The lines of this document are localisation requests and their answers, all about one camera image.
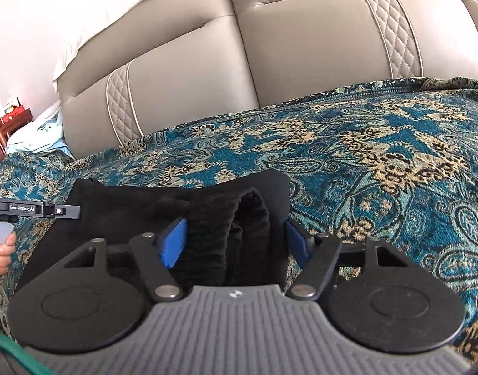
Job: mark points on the beige leather sofa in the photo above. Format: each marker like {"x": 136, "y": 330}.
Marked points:
{"x": 301, "y": 47}

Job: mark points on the teal gold patterned blanket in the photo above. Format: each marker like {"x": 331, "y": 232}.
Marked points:
{"x": 379, "y": 164}

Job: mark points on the white cloth on sofa back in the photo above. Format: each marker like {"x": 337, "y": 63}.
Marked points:
{"x": 125, "y": 19}

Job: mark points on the red box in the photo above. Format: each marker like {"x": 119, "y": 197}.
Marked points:
{"x": 14, "y": 116}

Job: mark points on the light blue cloth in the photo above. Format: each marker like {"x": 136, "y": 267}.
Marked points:
{"x": 43, "y": 136}

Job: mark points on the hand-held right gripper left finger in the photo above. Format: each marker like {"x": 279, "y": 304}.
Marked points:
{"x": 174, "y": 244}

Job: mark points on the black pants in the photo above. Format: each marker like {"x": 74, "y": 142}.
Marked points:
{"x": 223, "y": 203}

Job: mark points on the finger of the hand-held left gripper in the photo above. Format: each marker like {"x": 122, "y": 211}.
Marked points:
{"x": 63, "y": 211}

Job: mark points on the person's left hand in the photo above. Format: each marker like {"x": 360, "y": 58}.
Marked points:
{"x": 2, "y": 258}

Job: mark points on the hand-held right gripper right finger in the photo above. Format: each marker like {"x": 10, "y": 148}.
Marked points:
{"x": 297, "y": 242}

